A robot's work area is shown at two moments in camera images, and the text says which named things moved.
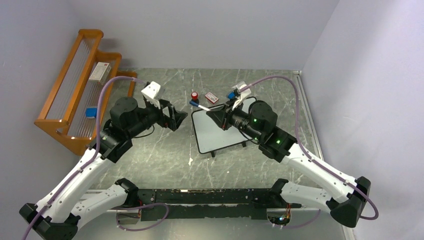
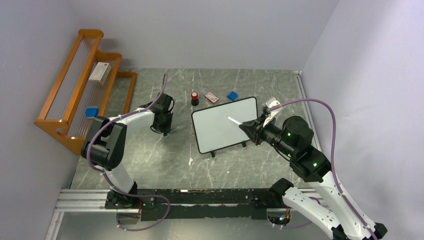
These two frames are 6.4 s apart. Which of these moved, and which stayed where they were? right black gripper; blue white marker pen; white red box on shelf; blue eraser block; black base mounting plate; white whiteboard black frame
Moved: right black gripper; blue white marker pen
Stayed: blue eraser block; white whiteboard black frame; black base mounting plate; white red box on shelf
